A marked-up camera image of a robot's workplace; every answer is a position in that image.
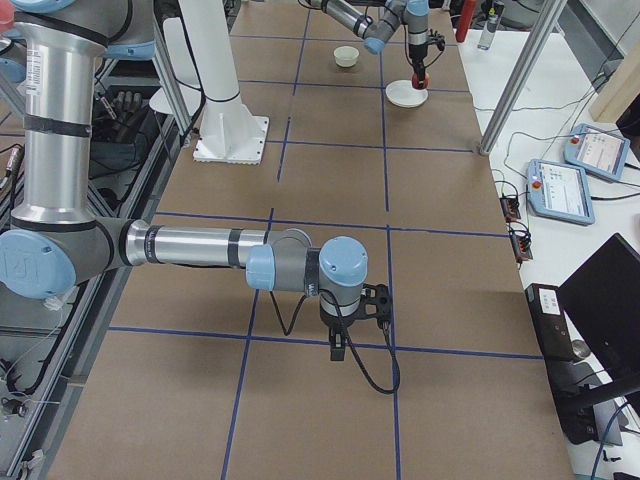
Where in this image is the red yellow apple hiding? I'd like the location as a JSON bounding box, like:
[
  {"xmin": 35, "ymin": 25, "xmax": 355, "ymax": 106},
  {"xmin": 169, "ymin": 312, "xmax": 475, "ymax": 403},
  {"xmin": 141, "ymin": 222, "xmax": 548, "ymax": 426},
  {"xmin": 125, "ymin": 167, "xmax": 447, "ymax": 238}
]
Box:
[{"xmin": 411, "ymin": 72, "xmax": 430, "ymax": 91}]

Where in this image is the white round plate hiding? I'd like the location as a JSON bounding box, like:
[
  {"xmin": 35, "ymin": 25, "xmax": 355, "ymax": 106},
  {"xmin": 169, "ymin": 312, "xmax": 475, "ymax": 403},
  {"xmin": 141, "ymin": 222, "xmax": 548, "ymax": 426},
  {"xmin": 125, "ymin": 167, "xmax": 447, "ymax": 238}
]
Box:
[{"xmin": 385, "ymin": 79, "xmax": 429, "ymax": 108}]

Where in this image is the small white bowl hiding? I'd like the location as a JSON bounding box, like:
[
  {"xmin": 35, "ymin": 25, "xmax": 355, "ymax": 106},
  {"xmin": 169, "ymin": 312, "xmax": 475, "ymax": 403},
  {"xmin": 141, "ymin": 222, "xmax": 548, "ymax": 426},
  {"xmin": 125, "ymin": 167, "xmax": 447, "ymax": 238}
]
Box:
[{"xmin": 333, "ymin": 45, "xmax": 360, "ymax": 68}]

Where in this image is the red bottle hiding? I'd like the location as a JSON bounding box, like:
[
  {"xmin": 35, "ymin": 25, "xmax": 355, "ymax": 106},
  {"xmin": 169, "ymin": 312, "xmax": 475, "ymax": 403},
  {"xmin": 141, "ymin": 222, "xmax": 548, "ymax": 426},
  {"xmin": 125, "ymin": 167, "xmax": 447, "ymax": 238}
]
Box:
[{"xmin": 455, "ymin": 0, "xmax": 477, "ymax": 43}]

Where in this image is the clear water bottle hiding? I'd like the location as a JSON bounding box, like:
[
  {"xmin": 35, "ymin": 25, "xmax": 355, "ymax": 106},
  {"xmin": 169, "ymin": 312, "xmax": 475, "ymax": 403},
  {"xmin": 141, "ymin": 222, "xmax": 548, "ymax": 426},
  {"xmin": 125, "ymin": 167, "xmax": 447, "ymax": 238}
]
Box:
[{"xmin": 477, "ymin": 1, "xmax": 504, "ymax": 50}]

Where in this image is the upper orange black connector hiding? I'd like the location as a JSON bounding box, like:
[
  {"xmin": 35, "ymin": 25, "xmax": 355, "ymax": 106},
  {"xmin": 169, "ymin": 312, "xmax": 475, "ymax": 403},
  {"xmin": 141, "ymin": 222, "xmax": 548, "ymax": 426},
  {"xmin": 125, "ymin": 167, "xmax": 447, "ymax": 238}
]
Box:
[{"xmin": 495, "ymin": 180, "xmax": 521, "ymax": 222}]

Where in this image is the orange black connector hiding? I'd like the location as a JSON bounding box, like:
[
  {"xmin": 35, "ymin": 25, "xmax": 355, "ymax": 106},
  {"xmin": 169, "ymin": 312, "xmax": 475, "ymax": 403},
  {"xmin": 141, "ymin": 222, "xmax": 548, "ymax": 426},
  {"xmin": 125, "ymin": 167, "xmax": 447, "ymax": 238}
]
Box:
[
  {"xmin": 507, "ymin": 221, "xmax": 533, "ymax": 265},
  {"xmin": 495, "ymin": 180, "xmax": 521, "ymax": 222}
]

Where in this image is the near blue teach pendant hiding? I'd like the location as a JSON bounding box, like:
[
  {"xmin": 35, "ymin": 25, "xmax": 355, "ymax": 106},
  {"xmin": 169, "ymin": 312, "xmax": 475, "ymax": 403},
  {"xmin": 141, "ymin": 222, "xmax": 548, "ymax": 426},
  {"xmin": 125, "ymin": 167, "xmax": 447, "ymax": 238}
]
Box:
[{"xmin": 526, "ymin": 159, "xmax": 595, "ymax": 226}]

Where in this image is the blue teach pendant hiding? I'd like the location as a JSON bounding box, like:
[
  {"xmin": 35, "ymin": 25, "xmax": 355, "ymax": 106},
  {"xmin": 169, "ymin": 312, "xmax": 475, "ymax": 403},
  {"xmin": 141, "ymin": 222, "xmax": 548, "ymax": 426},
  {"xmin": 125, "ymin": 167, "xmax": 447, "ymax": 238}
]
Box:
[
  {"xmin": 526, "ymin": 159, "xmax": 595, "ymax": 226},
  {"xmin": 564, "ymin": 123, "xmax": 630, "ymax": 182}
]

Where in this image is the far blue teach pendant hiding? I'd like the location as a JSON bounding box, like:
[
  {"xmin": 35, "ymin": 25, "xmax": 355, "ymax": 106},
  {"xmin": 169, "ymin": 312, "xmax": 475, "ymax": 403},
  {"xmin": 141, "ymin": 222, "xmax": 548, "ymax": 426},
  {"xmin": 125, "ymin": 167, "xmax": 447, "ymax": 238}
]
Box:
[{"xmin": 564, "ymin": 123, "xmax": 630, "ymax": 182}]

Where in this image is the lower orange black connector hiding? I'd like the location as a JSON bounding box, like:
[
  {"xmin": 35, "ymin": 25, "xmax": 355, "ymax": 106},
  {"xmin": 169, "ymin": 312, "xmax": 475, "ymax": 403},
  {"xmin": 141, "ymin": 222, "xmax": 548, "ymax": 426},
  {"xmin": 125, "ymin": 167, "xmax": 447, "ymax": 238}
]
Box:
[{"xmin": 507, "ymin": 221, "xmax": 533, "ymax": 265}]

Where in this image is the wooden board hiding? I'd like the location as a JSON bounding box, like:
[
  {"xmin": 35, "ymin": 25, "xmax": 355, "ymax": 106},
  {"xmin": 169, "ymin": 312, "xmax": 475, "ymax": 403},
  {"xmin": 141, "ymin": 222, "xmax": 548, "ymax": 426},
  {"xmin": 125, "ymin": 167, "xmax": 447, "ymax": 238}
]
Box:
[{"xmin": 589, "ymin": 43, "xmax": 640, "ymax": 123}]

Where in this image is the black control box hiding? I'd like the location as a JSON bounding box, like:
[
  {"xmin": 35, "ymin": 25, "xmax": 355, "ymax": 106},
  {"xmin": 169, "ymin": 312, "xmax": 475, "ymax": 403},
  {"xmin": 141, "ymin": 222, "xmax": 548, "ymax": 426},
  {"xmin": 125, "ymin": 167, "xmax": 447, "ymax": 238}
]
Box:
[{"xmin": 525, "ymin": 283, "xmax": 591, "ymax": 363}]

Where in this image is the black laptop computer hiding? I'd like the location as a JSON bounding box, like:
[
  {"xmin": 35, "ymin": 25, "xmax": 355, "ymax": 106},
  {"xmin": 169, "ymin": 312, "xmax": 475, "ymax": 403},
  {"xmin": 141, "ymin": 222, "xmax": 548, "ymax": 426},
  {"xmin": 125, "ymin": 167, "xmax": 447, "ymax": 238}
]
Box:
[{"xmin": 546, "ymin": 233, "xmax": 639, "ymax": 445}]

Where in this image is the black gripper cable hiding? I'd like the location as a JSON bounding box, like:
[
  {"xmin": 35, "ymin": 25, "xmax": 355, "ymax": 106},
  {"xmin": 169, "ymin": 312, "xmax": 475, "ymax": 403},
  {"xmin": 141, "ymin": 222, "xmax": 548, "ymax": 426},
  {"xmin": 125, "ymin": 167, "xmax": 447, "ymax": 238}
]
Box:
[{"xmin": 424, "ymin": 29, "xmax": 447, "ymax": 69}]

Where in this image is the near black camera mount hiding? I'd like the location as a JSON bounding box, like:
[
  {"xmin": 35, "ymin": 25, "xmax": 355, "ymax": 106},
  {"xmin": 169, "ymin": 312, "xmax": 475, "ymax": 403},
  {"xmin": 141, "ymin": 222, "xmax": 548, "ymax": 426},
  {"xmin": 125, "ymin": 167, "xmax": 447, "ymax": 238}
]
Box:
[{"xmin": 360, "ymin": 284, "xmax": 393, "ymax": 333}]

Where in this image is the aluminium frame post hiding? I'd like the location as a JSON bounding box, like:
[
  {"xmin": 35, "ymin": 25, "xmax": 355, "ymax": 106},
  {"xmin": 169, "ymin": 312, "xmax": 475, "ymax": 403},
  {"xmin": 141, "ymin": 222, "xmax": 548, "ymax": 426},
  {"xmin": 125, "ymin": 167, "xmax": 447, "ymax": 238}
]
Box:
[{"xmin": 478, "ymin": 0, "xmax": 567, "ymax": 156}]

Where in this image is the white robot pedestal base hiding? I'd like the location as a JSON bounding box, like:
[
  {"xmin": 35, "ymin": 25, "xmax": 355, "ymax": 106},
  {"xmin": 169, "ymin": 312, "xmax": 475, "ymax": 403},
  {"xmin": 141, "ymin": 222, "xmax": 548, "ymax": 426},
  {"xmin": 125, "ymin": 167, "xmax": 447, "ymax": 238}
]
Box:
[{"xmin": 179, "ymin": 1, "xmax": 269, "ymax": 165}]

